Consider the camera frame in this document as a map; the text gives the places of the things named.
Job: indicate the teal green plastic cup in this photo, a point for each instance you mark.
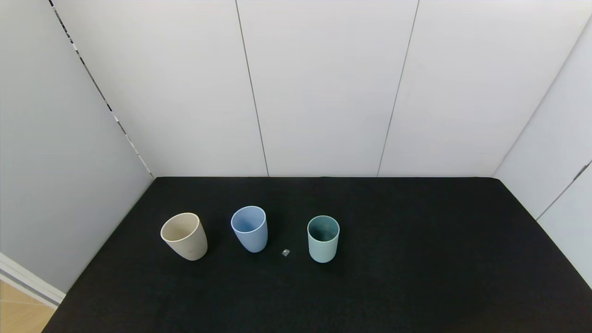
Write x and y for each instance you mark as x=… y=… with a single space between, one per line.
x=323 y=249

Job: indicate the light blue plastic cup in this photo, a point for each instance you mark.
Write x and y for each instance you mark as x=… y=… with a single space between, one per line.
x=252 y=238

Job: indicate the beige plastic cup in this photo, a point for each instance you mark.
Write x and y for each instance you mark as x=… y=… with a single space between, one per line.
x=187 y=243

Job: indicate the white baseboard strip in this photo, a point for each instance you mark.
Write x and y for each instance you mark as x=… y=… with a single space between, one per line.
x=27 y=282

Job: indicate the dark wall panel latch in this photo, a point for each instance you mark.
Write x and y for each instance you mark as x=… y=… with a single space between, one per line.
x=581 y=172

